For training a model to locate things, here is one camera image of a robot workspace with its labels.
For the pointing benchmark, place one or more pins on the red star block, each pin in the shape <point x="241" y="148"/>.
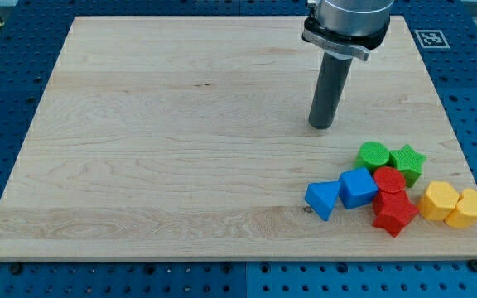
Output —
<point x="393" y="211"/>

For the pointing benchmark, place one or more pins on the blue triangle block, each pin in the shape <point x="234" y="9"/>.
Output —
<point x="321" y="197"/>

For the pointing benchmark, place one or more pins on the green cylinder block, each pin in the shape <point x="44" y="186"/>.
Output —
<point x="371" y="156"/>

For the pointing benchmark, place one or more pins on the dark grey cylindrical pointer rod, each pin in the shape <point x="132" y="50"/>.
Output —
<point x="329" y="87"/>

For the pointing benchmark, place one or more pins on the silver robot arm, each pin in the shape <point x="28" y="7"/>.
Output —
<point x="347" y="29"/>

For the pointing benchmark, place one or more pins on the green star block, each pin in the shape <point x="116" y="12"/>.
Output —
<point x="409" y="162"/>

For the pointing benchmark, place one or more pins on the red cylinder block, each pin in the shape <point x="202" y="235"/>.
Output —
<point x="389" y="179"/>

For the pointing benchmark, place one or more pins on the blue cube block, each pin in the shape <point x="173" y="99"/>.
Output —
<point x="357" y="188"/>

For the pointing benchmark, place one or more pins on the yellow heart block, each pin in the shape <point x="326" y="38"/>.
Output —
<point x="464" y="215"/>

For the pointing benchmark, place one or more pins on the white fiducial marker tag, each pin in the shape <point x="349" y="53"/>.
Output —
<point x="431" y="39"/>

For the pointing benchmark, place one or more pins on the yellow hexagon block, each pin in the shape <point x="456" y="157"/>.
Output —
<point x="438" y="200"/>

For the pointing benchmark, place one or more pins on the light wooden board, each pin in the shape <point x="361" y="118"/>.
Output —
<point x="185" y="139"/>

